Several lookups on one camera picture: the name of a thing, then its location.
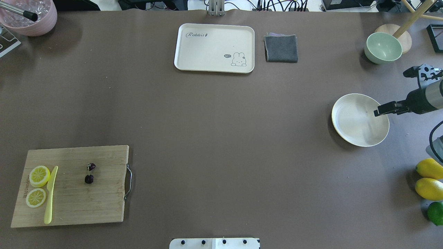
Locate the pink bowl of ice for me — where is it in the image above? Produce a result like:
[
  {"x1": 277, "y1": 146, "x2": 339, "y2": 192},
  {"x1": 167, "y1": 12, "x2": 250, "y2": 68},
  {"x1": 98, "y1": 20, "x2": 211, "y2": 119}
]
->
[{"x1": 0, "y1": 0, "x2": 57, "y2": 36}]

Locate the dark red cherry pair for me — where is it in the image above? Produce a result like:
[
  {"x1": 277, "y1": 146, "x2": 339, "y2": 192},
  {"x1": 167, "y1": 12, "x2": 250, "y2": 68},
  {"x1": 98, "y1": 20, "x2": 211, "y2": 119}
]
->
[{"x1": 84, "y1": 163, "x2": 96, "y2": 184}]

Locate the aluminium frame post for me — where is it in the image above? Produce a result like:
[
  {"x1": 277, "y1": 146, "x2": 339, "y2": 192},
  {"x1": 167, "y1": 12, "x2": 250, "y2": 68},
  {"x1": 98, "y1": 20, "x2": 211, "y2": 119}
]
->
[{"x1": 208, "y1": 0, "x2": 225, "y2": 16}]

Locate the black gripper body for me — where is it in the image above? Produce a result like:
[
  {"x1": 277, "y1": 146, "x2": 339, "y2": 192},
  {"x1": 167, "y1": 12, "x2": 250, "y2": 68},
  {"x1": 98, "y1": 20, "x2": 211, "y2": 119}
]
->
[{"x1": 396, "y1": 89, "x2": 430, "y2": 115}]

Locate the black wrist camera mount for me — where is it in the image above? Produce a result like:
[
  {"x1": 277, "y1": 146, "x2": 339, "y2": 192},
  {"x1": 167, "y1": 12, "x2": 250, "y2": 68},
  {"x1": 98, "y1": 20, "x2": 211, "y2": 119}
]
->
[{"x1": 403, "y1": 64, "x2": 443, "y2": 90}]

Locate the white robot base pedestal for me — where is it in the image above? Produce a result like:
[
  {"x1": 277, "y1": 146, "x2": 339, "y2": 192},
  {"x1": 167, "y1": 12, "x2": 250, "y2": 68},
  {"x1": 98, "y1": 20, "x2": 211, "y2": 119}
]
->
[{"x1": 169, "y1": 237, "x2": 261, "y2": 249}]

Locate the lemon slice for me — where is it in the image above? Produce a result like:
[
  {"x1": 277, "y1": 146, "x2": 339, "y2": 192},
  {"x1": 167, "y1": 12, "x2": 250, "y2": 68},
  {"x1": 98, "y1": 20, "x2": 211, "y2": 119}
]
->
[
  {"x1": 26, "y1": 188, "x2": 46, "y2": 208},
  {"x1": 29, "y1": 165, "x2": 51, "y2": 188}
]

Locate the wooden mug tree stand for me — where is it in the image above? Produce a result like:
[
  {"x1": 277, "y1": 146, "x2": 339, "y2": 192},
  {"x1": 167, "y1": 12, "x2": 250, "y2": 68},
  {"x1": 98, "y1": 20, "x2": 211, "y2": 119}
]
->
[{"x1": 375, "y1": 0, "x2": 442, "y2": 55}]

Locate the metal ice scoop handle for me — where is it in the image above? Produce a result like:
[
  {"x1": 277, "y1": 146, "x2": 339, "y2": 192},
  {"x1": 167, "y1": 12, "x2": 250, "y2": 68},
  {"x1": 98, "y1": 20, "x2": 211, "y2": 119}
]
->
[{"x1": 0, "y1": 1, "x2": 38, "y2": 22}]

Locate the yellow plastic knife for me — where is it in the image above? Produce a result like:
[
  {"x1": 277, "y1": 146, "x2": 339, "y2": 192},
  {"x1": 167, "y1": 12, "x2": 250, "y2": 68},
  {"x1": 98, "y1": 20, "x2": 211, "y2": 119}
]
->
[{"x1": 43, "y1": 166, "x2": 58, "y2": 225}]

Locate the cream rabbit tray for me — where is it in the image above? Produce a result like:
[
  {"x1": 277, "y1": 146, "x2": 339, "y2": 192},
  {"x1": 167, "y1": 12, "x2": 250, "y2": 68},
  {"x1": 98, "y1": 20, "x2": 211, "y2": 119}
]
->
[{"x1": 174, "y1": 23, "x2": 255, "y2": 74}]

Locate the green bowl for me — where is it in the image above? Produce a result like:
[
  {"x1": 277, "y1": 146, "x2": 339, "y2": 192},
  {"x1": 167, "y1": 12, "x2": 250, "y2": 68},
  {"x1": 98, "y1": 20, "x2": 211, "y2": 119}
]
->
[{"x1": 364, "y1": 33, "x2": 403, "y2": 65}]

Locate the yellow lemon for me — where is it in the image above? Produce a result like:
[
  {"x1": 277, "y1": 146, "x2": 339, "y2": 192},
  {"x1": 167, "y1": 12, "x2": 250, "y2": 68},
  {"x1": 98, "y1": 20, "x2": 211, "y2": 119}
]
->
[
  {"x1": 415, "y1": 158, "x2": 443, "y2": 179},
  {"x1": 415, "y1": 178, "x2": 443, "y2": 201}
]

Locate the black picture frame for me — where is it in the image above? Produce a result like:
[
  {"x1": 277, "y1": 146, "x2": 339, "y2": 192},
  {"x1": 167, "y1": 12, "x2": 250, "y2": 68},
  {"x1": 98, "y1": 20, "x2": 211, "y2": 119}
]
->
[{"x1": 426, "y1": 24, "x2": 443, "y2": 53}]

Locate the grey folded cloth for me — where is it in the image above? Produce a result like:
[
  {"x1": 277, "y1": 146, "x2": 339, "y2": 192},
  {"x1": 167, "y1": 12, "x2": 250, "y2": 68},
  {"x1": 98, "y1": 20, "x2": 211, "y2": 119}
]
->
[{"x1": 264, "y1": 33, "x2": 298, "y2": 63}]

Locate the wooden cutting board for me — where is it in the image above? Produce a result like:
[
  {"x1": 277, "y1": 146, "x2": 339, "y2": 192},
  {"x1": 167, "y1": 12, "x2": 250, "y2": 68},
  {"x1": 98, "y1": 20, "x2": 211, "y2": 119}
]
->
[{"x1": 11, "y1": 145, "x2": 129, "y2": 228}]

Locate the cream round plate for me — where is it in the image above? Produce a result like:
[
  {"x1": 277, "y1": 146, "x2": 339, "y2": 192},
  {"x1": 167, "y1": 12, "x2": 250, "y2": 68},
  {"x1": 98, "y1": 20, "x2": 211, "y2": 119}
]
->
[{"x1": 331, "y1": 93, "x2": 390, "y2": 148}]

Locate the green lime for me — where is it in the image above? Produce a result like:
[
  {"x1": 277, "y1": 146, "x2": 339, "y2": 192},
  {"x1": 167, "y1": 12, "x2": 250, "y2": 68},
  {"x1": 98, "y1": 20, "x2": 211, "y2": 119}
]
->
[{"x1": 427, "y1": 202, "x2": 443, "y2": 226}]

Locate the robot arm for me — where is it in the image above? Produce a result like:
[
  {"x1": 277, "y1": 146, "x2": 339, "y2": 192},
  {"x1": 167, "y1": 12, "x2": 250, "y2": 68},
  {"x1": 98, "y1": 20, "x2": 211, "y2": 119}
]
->
[{"x1": 373, "y1": 80, "x2": 442, "y2": 163}]

